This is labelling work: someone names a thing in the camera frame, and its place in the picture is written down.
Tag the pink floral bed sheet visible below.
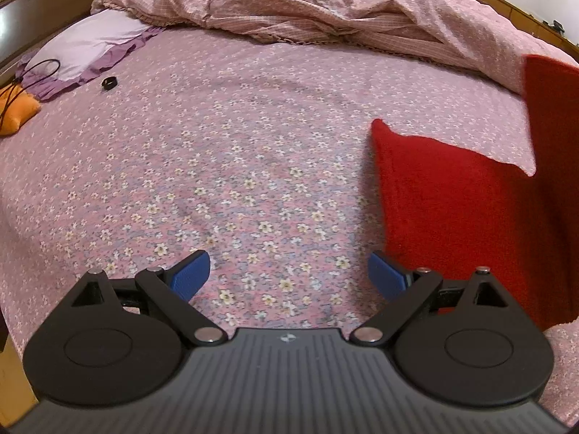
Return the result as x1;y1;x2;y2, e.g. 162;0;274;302
0;22;579;434

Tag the pink floral duvet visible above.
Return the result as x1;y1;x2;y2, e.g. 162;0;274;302
92;0;579;177

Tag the black cable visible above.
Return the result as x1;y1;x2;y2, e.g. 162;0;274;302
0;59;62;132

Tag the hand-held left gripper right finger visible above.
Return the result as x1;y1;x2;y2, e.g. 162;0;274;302
348;250;510;346

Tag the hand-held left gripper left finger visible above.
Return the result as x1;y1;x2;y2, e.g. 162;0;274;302
71;250;229;346

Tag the wooden bed shelf board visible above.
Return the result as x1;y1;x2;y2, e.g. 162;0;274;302
416;0;579;57

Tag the red knitted sweater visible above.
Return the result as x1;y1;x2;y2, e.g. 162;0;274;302
370;54;579;332

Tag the orange cushion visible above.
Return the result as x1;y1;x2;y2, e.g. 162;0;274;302
0;82;42;137

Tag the lavender ruffled pillow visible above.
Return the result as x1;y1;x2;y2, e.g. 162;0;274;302
20;8;169;101

